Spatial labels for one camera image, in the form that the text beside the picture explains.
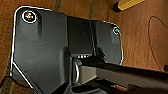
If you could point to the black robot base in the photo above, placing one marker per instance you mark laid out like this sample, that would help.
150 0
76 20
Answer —
43 50

